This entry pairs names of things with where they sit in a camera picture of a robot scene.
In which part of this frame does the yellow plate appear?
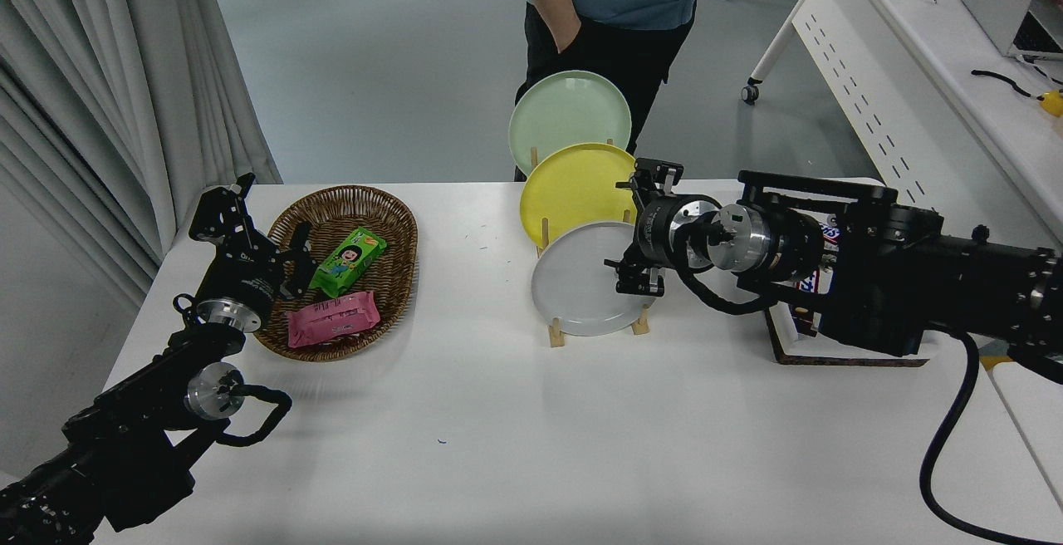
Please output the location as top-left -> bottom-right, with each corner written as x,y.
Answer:
519,143 -> 650,251

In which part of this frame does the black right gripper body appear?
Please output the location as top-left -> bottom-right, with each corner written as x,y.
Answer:
634,194 -> 690,272

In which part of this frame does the grey curtain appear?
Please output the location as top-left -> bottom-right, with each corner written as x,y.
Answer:
0,0 -> 283,313

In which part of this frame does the black cable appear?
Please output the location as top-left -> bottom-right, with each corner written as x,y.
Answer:
972,70 -> 1039,100

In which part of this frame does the brown wicker basket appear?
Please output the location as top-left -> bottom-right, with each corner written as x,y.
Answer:
253,185 -> 419,361

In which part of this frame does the white plastic tray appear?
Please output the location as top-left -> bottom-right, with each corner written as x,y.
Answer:
742,178 -> 931,361

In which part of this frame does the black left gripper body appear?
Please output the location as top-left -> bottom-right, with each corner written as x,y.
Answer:
196,248 -> 285,320

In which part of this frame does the white side table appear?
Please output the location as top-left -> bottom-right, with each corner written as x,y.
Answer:
992,361 -> 1063,506

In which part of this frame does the green snack pack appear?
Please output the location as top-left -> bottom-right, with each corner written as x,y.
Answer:
309,227 -> 388,299

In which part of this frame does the grey plate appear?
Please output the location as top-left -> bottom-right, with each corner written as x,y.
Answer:
531,221 -> 664,337

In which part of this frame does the pink snack pack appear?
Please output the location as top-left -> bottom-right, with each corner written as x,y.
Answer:
287,290 -> 382,350

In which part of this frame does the white desk with perforated panel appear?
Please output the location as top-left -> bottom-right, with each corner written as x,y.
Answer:
742,0 -> 1063,248

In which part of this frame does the pale green plate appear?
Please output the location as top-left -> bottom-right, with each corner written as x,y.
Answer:
508,71 -> 633,176

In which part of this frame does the wooden plate rack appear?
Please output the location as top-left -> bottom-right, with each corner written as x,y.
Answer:
530,138 -> 652,348

